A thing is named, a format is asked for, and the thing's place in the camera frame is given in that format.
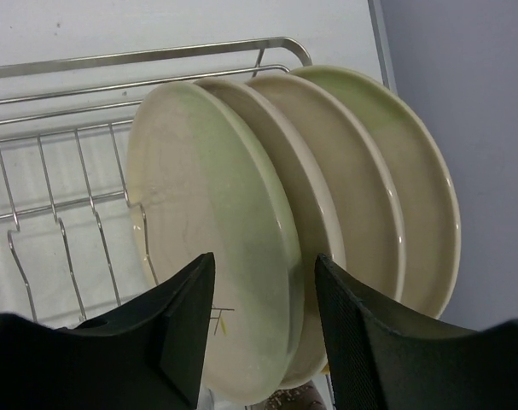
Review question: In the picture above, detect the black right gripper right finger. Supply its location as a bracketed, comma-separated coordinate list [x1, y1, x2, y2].
[314, 254, 518, 409]

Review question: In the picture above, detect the cream plate rearmost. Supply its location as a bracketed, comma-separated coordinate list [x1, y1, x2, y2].
[292, 66, 462, 319]

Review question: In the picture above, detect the steel wire dish rack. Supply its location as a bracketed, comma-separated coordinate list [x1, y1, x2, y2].
[0, 37, 311, 329]

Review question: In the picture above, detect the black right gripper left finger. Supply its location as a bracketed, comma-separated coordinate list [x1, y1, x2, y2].
[0, 253, 215, 409]

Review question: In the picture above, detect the cream and green plate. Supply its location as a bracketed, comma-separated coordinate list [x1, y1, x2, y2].
[125, 82, 304, 405]

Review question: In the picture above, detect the cream and yellow plate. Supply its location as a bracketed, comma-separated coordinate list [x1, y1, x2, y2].
[247, 74, 406, 301]

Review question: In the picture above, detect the cream and pink plate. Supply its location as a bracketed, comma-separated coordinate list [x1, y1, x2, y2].
[196, 78, 346, 389]

